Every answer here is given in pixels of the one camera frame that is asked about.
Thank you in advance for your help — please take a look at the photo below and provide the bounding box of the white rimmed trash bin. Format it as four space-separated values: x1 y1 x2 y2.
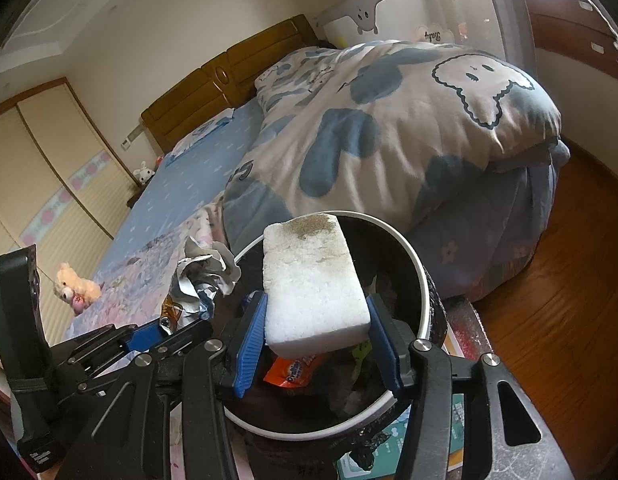
221 210 450 461

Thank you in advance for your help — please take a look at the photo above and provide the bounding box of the wooden headboard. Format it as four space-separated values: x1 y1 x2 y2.
140 14 320 153

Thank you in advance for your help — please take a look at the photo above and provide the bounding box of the grey bed guard rail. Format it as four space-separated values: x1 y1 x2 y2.
314 0 534 81

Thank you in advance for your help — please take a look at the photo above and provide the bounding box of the wooden nightstand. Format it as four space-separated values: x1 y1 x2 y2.
126 182 150 208

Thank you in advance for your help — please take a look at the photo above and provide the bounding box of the orange snack packet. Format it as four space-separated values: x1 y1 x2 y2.
264 352 330 387

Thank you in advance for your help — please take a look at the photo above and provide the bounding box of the brown drawer dresser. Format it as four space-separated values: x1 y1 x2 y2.
519 0 618 91

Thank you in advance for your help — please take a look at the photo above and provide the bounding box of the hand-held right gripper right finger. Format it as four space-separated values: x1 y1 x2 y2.
366 294 574 480

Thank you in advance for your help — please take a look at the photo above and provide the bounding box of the blue and white pillow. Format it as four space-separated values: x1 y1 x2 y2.
164 107 237 166

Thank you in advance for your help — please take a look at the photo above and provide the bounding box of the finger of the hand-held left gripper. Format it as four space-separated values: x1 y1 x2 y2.
56 323 164 361
158 320 214 361

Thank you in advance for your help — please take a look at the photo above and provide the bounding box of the white paper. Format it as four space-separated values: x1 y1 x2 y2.
176 235 242 297

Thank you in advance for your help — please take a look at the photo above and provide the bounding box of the blue patterned duvet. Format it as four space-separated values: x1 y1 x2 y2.
223 40 570 256

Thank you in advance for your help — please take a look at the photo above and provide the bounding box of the blue bed sheet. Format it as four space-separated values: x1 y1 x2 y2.
91 95 560 303

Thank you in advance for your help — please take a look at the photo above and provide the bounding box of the teal printed box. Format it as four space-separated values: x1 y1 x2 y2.
336 392 467 480

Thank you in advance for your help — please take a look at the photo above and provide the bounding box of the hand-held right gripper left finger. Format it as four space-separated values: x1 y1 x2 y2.
54 292 270 480

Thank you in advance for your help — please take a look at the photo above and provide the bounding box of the beige teddy bear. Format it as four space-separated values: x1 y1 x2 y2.
55 262 104 316

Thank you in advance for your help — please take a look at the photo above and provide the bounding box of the cream sliding door wardrobe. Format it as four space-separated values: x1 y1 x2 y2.
0 77 132 361

